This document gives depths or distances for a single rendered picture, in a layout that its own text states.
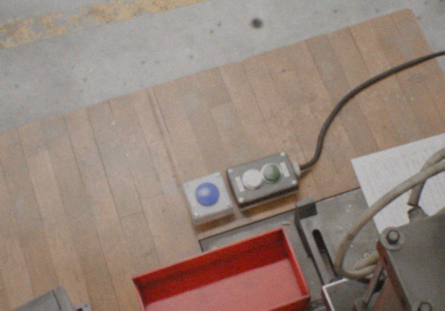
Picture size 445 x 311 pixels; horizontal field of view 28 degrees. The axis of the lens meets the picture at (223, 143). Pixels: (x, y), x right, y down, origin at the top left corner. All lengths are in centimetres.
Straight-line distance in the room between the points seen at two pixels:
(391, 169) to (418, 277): 71
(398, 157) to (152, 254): 44
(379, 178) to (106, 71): 132
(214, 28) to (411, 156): 128
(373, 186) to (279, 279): 22
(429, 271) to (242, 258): 66
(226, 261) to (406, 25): 55
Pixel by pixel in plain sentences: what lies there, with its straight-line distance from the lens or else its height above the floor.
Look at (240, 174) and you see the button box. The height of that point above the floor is 93.
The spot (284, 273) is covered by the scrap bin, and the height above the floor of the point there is 90.
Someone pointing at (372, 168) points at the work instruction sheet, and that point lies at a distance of 154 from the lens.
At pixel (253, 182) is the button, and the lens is 147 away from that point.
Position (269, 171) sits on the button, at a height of 94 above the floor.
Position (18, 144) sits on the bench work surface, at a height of 90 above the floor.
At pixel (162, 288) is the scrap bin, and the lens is 146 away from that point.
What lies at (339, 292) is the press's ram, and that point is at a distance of 121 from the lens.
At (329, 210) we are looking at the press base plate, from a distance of 150.
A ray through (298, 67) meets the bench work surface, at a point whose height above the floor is 90.
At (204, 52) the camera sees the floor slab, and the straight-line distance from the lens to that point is 268.
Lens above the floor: 230
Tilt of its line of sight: 65 degrees down
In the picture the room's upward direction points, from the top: 4 degrees counter-clockwise
